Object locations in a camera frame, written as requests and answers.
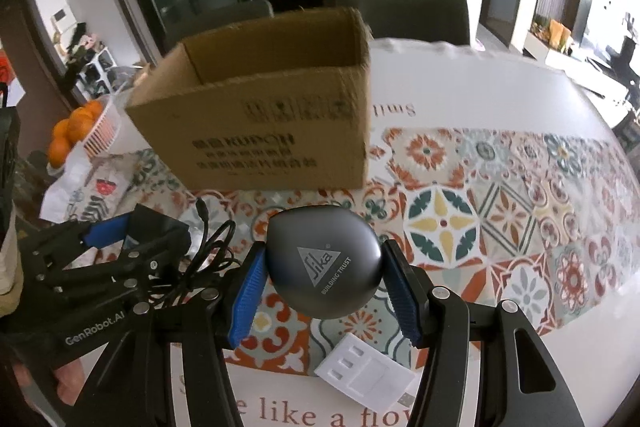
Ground white tissue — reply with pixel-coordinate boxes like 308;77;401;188
40;152;96;220

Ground white fruit basket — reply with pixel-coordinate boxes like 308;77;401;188
80;99;132;158

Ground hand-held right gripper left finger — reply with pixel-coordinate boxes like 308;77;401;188
85;241;271;427

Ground person's left hand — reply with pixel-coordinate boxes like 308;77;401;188
50;354;108;413

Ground black cable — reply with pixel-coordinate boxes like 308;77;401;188
177;197;251;308

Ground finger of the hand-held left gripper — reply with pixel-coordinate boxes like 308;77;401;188
25;249;168;308
20;213;136;269

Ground floral fabric tissue cover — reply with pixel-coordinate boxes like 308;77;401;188
65;154;151;223

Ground white low cabinet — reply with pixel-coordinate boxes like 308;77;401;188
522;27;626;78

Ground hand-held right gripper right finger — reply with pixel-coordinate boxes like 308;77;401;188
382;238;586;427

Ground white shoe rack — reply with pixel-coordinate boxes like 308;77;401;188
65;47;131;98

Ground black power adapter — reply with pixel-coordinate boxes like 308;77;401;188
125;204;192;258

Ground white multi-port adapter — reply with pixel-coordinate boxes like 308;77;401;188
314;333;418;408

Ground grey rounded gadget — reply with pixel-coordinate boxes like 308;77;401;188
264;205;387;320

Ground red and white poster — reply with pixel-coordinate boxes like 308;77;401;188
0;52;26;108

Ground patterned table runner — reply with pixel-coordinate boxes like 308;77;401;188
60;127;640;368

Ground brown cardboard box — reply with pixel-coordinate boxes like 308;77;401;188
124;6;373;192

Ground yellow boxes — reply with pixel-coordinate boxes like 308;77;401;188
547;19;571;50

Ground grey dining chair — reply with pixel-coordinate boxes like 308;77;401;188
162;0;275;52
348;0;472;45

